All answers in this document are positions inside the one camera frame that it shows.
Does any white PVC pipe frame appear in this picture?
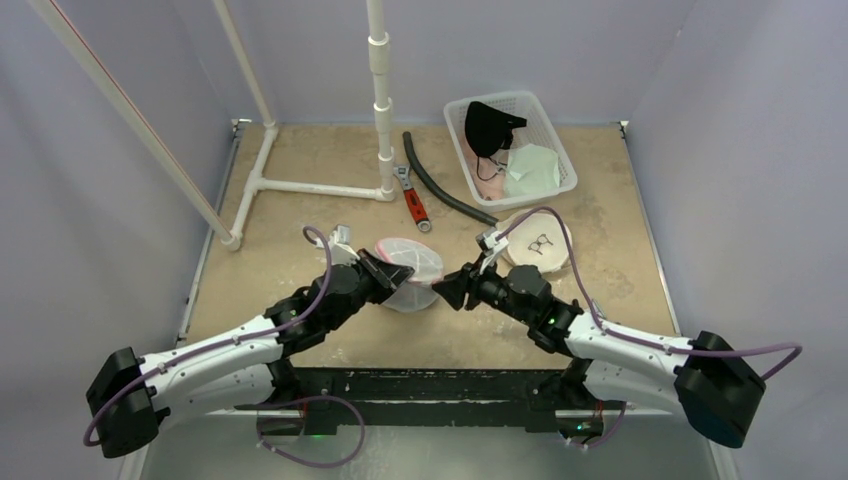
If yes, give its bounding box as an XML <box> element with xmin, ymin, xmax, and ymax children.
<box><xmin>29</xmin><ymin>0</ymin><xmax>396</xmax><ymax>251</ymax></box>

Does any loose purple cable at base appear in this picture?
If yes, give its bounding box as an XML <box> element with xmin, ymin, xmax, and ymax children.
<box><xmin>255</xmin><ymin>395</ymin><xmax>367</xmax><ymax>470</ymax></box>

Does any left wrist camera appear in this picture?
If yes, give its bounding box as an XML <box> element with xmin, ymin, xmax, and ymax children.
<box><xmin>327</xmin><ymin>224</ymin><xmax>359</xmax><ymax>266</ymax></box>

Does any white plastic basket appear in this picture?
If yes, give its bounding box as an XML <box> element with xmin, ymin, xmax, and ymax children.
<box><xmin>441</xmin><ymin>90</ymin><xmax>579</xmax><ymax>213</ymax></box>

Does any black bra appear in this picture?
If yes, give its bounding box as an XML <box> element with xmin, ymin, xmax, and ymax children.
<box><xmin>464</xmin><ymin>101</ymin><xmax>528</xmax><ymax>181</ymax></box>

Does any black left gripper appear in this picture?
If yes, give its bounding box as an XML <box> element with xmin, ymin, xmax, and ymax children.
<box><xmin>326</xmin><ymin>248</ymin><xmax>413</xmax><ymax>331</ymax></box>

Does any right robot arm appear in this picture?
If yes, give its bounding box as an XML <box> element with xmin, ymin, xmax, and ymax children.
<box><xmin>432</xmin><ymin>263</ymin><xmax>766</xmax><ymax>448</ymax></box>

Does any pink bra in basket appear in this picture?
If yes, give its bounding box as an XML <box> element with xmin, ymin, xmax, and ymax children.
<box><xmin>460</xmin><ymin>140</ymin><xmax>505</xmax><ymax>201</ymax></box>

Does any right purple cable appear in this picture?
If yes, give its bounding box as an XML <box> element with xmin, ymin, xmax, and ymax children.
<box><xmin>493</xmin><ymin>206</ymin><xmax>804</xmax><ymax>383</ymax></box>

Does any pale green bra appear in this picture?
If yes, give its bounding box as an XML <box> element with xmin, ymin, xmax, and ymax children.
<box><xmin>503</xmin><ymin>144</ymin><xmax>561</xmax><ymax>197</ymax></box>

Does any red-handled adjustable wrench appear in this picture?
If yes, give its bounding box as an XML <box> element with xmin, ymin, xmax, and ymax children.
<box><xmin>394</xmin><ymin>165</ymin><xmax>432</xmax><ymax>233</ymax></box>

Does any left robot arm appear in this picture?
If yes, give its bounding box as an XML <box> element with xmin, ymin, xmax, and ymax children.
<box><xmin>83</xmin><ymin>249</ymin><xmax>415</xmax><ymax>458</ymax></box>

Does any pink-rimmed mesh laundry bag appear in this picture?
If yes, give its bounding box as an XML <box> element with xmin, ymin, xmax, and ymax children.
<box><xmin>375</xmin><ymin>237</ymin><xmax>444</xmax><ymax>313</ymax></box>

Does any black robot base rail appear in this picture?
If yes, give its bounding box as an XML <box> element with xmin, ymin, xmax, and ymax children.
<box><xmin>254</xmin><ymin>367</ymin><xmax>622</xmax><ymax>435</ymax></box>

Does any black corrugated hose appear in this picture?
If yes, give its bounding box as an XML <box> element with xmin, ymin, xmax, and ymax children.
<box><xmin>402</xmin><ymin>131</ymin><xmax>499</xmax><ymax>229</ymax></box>

